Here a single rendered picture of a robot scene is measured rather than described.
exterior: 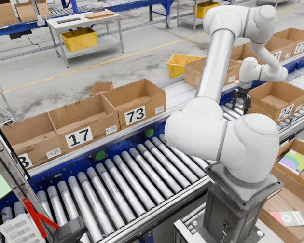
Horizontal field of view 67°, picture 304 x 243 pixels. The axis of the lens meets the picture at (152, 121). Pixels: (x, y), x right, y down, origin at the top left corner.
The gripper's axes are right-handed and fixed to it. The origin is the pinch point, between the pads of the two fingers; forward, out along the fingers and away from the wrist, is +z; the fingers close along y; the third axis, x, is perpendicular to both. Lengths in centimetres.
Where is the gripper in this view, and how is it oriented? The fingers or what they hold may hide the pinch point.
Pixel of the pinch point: (239, 109)
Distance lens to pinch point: 191.9
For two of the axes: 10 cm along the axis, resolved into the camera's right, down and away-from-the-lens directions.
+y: 5.4, 5.0, -6.8
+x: 8.4, -3.7, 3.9
